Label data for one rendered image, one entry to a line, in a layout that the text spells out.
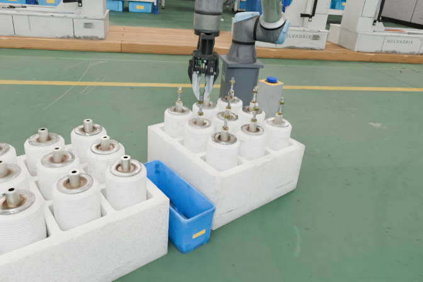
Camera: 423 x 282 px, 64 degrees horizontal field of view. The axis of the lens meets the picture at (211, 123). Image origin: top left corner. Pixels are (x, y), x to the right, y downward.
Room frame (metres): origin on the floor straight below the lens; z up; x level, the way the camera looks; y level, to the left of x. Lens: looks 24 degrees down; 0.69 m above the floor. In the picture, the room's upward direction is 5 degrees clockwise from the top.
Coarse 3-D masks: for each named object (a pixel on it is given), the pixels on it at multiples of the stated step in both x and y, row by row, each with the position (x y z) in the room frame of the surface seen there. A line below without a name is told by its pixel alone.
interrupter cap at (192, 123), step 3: (189, 120) 0.98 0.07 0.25; (192, 120) 0.98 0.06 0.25; (195, 120) 0.99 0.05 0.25; (204, 120) 0.99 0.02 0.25; (207, 120) 0.99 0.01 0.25; (189, 123) 0.96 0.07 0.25; (192, 123) 0.96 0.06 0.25; (195, 123) 0.97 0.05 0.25; (204, 123) 0.97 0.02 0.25; (207, 123) 0.97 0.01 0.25; (210, 123) 0.97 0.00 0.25; (192, 126) 0.94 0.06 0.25; (195, 126) 0.94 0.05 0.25; (198, 126) 0.94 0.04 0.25; (201, 126) 0.95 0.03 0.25; (204, 126) 0.95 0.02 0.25; (207, 126) 0.95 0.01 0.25; (210, 126) 0.95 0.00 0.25
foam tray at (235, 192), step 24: (168, 144) 0.96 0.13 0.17; (288, 144) 1.05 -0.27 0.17; (192, 168) 0.86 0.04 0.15; (240, 168) 0.84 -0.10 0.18; (264, 168) 0.90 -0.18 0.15; (288, 168) 0.98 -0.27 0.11; (216, 192) 0.77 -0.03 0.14; (240, 192) 0.83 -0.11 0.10; (264, 192) 0.91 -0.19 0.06; (216, 216) 0.78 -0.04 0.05; (240, 216) 0.85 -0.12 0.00
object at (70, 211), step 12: (96, 180) 0.62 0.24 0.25; (84, 192) 0.57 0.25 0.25; (96, 192) 0.59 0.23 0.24; (60, 204) 0.55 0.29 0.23; (72, 204) 0.55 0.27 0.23; (84, 204) 0.56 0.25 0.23; (96, 204) 0.59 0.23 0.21; (60, 216) 0.56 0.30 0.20; (72, 216) 0.55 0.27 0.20; (84, 216) 0.56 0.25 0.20; (96, 216) 0.59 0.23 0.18; (60, 228) 0.56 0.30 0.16
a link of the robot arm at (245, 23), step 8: (240, 16) 1.63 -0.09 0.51; (248, 16) 1.62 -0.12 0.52; (256, 16) 1.64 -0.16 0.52; (240, 24) 1.63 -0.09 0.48; (248, 24) 1.62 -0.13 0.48; (256, 24) 1.61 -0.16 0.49; (240, 32) 1.63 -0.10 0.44; (248, 32) 1.62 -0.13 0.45; (240, 40) 1.63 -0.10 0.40; (248, 40) 1.63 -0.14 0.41; (256, 40) 1.63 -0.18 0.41
